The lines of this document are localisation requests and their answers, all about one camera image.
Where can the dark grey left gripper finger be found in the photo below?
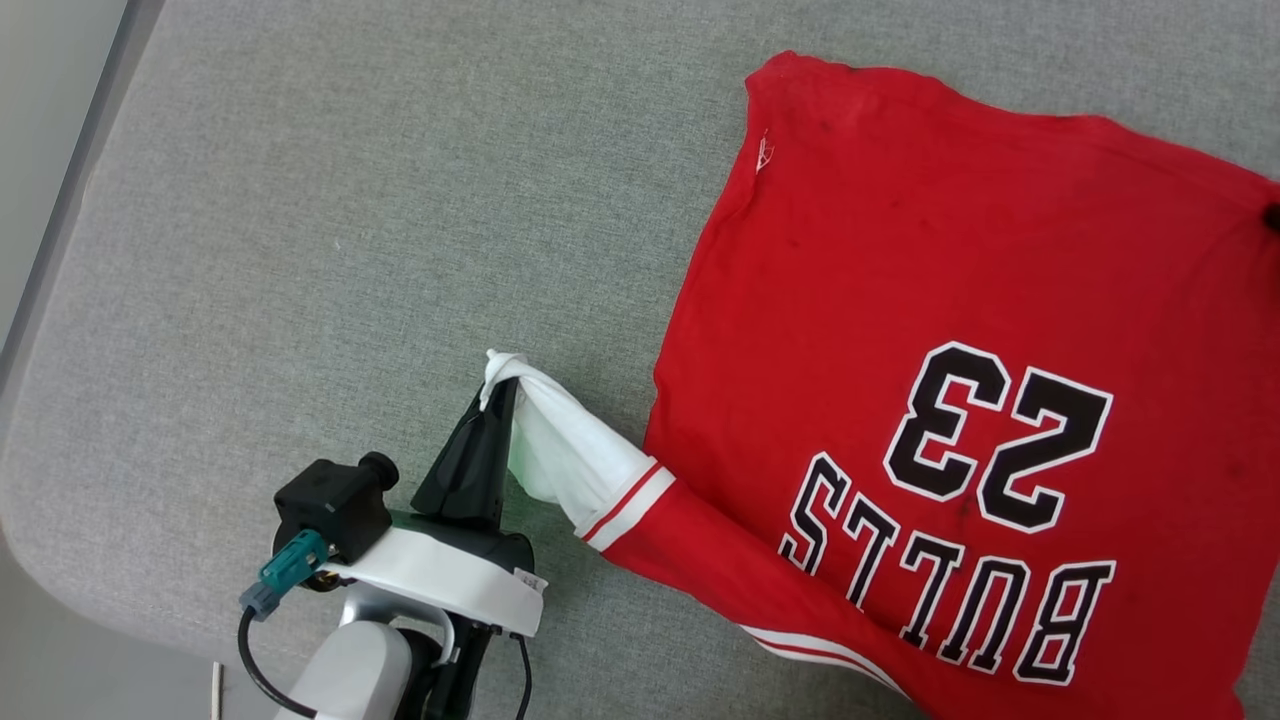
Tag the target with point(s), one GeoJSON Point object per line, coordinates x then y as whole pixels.
{"type": "Point", "coordinates": [462, 470]}
{"type": "Point", "coordinates": [505, 440]}

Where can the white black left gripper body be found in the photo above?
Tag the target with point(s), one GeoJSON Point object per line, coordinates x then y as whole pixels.
{"type": "Point", "coordinates": [470, 575]}

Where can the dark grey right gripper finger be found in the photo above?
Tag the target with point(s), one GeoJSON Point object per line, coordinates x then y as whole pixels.
{"type": "Point", "coordinates": [1274, 216]}

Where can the red Bulls jersey white sleeves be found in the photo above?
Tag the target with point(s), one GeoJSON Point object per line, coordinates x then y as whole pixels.
{"type": "Point", "coordinates": [900, 250]}

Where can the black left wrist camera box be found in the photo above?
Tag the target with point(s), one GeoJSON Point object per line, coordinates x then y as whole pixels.
{"type": "Point", "coordinates": [335, 505]}

